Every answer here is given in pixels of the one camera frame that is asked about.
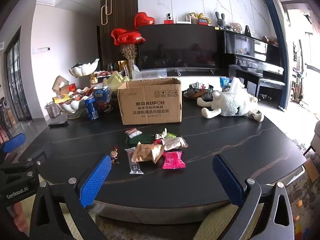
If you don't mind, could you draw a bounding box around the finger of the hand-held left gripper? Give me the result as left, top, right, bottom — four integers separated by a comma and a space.
10, 151, 47, 180
0, 133, 26, 165

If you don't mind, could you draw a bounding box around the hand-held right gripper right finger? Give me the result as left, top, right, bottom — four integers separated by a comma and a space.
212, 154, 295, 240

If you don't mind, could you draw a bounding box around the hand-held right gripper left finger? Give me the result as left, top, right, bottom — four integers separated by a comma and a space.
29, 154, 112, 240

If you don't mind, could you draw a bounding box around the brown cardboard box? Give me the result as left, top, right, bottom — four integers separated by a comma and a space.
117, 78, 183, 125

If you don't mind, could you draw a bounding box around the small brown candy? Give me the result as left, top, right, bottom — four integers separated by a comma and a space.
111, 145, 120, 165

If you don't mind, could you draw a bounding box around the long silver snack packet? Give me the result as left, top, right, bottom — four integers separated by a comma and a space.
124, 147, 144, 175

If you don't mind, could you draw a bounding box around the clear plastic bin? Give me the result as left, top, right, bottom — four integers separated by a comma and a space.
45, 102, 62, 118

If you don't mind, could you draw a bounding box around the brown paper snack packet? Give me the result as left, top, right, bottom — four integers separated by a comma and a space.
131, 142, 165, 164

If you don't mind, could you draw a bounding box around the dark green snack packet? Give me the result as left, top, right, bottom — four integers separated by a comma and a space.
126, 133, 155, 145

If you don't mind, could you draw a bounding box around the black framed glass door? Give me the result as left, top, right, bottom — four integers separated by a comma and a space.
5, 27, 32, 128

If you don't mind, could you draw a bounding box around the white and pink snack packet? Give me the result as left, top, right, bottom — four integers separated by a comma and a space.
125, 128, 142, 138

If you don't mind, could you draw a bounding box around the white beige snack packet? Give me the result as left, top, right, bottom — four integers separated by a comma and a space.
162, 136, 188, 151

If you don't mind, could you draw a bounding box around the blue chips can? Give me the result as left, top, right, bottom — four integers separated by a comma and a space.
84, 96, 100, 120

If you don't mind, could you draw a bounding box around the open cardboard carton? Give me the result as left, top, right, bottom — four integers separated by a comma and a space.
52, 75, 70, 92

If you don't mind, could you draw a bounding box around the white plush sheep tissue holder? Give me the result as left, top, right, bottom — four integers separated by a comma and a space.
197, 90, 265, 122

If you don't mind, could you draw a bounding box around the red box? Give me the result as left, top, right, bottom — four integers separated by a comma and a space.
60, 84, 77, 95

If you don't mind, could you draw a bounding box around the blue snack bag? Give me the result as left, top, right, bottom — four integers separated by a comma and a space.
93, 86, 112, 112

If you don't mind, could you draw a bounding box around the flat cardboard piece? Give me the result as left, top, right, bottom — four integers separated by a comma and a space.
305, 158, 320, 180

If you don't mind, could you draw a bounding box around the patterned bowl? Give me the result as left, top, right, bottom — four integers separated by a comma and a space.
184, 83, 214, 100

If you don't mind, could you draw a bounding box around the white tissue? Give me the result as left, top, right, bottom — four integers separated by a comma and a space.
229, 77, 246, 93

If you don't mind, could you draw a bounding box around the grey chair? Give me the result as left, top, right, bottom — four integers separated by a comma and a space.
304, 120, 320, 157

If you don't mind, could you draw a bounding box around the white petal tiered stand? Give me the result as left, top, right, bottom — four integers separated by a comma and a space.
54, 59, 100, 120

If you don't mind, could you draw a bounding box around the yellow green bag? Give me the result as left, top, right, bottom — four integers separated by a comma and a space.
103, 71, 130, 92

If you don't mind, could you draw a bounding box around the piano bench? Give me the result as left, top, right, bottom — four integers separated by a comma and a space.
257, 78, 286, 103

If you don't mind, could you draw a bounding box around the gold gift bag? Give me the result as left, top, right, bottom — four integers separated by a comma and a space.
118, 60, 130, 77

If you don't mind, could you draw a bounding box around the clear plastic box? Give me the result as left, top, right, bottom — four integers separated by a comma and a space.
132, 70, 167, 80

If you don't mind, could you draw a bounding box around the cluttered wooden shelf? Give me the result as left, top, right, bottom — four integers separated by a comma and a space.
291, 40, 308, 103

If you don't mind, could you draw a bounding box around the black piano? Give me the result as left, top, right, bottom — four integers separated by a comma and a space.
220, 30, 285, 98

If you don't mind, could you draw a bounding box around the dried flower bouquet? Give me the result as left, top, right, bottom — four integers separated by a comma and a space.
119, 44, 138, 61

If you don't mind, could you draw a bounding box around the blue curtain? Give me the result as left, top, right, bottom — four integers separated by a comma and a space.
264, 0, 290, 109

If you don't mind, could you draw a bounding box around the black television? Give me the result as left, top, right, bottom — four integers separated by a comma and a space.
137, 24, 222, 72

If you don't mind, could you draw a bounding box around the grey bunny plush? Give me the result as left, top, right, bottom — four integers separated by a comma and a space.
215, 11, 227, 29

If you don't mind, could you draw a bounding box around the yellow toy figure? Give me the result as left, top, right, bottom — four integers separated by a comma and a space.
188, 12, 212, 25

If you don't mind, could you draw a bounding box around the gold ring wall ornament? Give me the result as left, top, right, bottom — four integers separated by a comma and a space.
101, 0, 113, 26

